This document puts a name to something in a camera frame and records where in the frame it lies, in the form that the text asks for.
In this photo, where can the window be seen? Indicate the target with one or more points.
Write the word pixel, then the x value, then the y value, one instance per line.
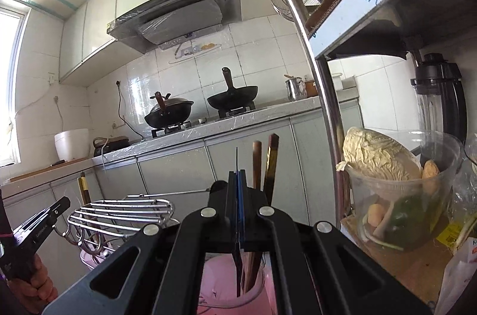
pixel 9 87

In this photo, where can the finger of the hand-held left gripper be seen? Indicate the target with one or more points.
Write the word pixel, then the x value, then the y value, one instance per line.
pixel 48 218

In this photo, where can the grey kitchen base cabinet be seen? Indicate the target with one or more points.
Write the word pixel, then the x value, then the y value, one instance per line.
pixel 167 169

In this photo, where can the brown ceramic jar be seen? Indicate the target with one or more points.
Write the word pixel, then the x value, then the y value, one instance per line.
pixel 310 87

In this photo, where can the steel shelf rack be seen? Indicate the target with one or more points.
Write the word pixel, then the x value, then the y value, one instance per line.
pixel 316 69

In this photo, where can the white printed packet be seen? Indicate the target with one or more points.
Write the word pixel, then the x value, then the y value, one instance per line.
pixel 460 274

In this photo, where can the steel kettle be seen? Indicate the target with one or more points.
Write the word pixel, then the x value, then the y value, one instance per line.
pixel 295 88

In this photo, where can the dark chopstick with gold tip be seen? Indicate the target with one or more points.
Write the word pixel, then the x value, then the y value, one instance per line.
pixel 272 162

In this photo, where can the dark brown chopstick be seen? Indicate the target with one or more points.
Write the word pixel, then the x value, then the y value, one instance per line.
pixel 256 166

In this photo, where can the napa cabbage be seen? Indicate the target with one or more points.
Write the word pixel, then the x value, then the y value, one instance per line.
pixel 376 154

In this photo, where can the person's left hand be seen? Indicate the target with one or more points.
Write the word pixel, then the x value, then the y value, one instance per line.
pixel 41 285

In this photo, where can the black blender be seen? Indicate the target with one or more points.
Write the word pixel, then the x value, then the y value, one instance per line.
pixel 441 95

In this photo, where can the wooden cutting board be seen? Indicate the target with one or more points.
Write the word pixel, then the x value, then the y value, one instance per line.
pixel 52 169

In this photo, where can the steel wok lid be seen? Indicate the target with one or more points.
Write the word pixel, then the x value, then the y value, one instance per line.
pixel 173 101

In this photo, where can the white wall socket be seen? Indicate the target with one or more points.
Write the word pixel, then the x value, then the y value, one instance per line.
pixel 53 79

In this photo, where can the pink cup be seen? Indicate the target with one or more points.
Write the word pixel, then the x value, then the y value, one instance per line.
pixel 220 285
pixel 89 261

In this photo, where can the clear plastic bag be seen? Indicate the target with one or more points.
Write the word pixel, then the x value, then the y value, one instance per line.
pixel 464 195

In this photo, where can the dark brown stew pot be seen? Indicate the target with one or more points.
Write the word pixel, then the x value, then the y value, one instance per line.
pixel 111 145

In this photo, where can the gas stove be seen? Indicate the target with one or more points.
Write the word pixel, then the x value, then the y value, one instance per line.
pixel 208 123

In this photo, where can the clear plastic wall shelf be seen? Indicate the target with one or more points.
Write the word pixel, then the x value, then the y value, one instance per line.
pixel 193 50

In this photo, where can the white upper cabinet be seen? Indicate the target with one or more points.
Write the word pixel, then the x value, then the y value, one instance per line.
pixel 123 17

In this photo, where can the clear plastic bowl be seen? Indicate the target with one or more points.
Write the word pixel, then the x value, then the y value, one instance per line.
pixel 439 195

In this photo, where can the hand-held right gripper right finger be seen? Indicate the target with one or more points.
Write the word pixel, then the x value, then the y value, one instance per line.
pixel 255 218

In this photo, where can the white container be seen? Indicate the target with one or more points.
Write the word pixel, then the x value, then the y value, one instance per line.
pixel 336 81

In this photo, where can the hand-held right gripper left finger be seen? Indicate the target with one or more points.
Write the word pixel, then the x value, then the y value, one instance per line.
pixel 231 210

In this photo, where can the thin dark chopstick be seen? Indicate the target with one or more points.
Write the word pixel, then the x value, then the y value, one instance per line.
pixel 237 160

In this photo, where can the white rice cooker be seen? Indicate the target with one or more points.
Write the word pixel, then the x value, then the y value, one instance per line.
pixel 72 143

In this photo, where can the green pepper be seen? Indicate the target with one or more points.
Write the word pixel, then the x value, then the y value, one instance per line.
pixel 404 223

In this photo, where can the plastic wrapped range hood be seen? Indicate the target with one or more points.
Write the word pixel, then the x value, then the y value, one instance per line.
pixel 179 17

